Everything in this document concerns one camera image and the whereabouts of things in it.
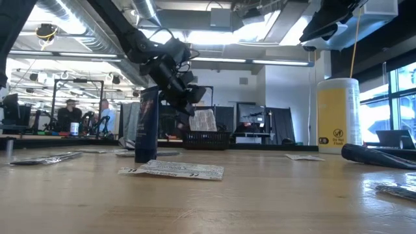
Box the black yellow cable reel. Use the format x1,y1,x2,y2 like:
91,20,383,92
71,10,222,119
34,23,59,42

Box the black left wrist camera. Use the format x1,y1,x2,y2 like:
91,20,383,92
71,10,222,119
184,83,207,105

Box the silver ventilation duct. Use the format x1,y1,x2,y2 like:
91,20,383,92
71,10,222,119
34,0,153,88

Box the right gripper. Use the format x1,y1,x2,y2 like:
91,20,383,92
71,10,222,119
298,0,370,44

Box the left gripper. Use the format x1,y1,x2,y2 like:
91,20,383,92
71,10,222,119
139,57,196,117

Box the grey open laptop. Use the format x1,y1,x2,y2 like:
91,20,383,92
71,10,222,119
376,129,416,151

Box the long ceiling light bar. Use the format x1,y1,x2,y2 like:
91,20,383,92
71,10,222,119
0,50,315,68

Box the black computer monitor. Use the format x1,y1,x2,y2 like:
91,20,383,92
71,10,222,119
238,103,267,125

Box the narrow grey metal strip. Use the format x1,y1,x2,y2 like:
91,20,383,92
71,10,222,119
374,183,416,202

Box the black plastic basket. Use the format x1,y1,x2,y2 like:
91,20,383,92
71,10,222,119
181,130,232,151

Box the black divider panels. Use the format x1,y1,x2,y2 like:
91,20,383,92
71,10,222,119
158,104,235,140

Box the yellow hanging cord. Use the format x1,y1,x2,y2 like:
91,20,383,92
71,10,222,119
349,6,362,79

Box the grey cloth curtain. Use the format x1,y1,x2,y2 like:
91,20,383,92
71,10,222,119
120,101,141,141

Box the dark purple toiletry tube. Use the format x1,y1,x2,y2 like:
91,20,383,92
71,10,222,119
341,142,416,170

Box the grey crumpled cloth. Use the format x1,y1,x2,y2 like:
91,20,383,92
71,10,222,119
117,136,137,151

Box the narrow white printed sachet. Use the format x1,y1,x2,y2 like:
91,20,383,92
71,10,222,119
285,153,326,162

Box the black divider curtain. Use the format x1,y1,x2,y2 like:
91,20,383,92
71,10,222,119
265,107,296,146

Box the white wipes canister yellow label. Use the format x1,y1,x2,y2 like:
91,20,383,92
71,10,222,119
316,77,363,155

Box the small silver post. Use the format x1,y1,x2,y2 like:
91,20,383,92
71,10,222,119
5,136,15,157

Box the black background rig frame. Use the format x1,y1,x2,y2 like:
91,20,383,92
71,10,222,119
53,78,105,133

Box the person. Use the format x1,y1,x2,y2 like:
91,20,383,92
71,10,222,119
57,98,84,133
96,99,116,135
242,122,263,133

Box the large white printed sachet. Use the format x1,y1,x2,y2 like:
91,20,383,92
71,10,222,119
117,159,226,181

